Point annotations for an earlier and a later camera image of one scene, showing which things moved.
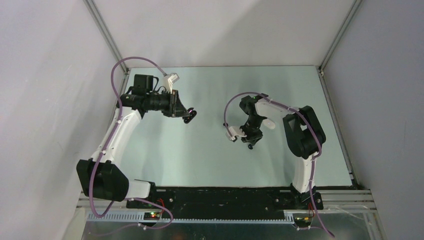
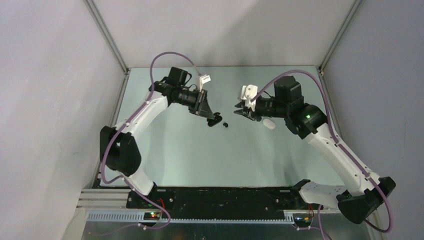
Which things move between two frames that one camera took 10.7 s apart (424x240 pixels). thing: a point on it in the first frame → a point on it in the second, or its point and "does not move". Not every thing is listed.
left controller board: [151, 215] does not move
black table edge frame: [227, 201] does not move
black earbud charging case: [192, 114] → [211, 122]
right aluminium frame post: [355, 5] does not move
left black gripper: [176, 109] → [202, 108]
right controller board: [302, 222] does not move
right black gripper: [252, 139] → [244, 112]
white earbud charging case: [269, 123] does not move
